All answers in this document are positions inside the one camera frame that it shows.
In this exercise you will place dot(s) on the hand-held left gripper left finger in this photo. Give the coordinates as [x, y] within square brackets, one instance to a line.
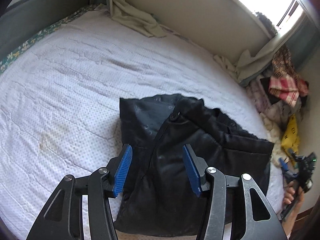
[122, 170]

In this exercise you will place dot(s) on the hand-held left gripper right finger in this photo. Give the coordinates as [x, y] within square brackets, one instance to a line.
[191, 170]

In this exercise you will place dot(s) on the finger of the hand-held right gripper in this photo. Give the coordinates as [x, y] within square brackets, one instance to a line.
[292, 153]
[283, 164]

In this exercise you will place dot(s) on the dark navy printed coat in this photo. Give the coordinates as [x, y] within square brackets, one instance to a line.
[175, 135]

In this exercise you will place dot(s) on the person's right forearm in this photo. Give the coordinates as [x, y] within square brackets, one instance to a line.
[292, 220]

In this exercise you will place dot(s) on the person's right hand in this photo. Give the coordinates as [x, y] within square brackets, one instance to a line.
[290, 195]

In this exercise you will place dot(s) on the yellow patterned pillow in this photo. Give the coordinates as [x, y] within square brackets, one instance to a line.
[291, 135]

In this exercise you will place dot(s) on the pink plaid garment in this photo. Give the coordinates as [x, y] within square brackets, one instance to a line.
[285, 90]

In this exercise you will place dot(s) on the black garment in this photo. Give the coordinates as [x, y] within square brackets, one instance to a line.
[266, 83]

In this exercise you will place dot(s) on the leopard print cloth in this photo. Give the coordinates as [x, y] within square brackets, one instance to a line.
[282, 62]

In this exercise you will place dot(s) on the white quilted mattress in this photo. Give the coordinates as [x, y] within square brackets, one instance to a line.
[75, 80]

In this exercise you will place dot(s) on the purple bushy plant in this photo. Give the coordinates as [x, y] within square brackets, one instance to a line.
[266, 22]

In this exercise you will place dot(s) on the green floral bed sheet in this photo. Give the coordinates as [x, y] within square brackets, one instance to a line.
[30, 41]

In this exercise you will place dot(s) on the grey bed headboard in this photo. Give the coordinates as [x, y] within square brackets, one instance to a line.
[25, 25]

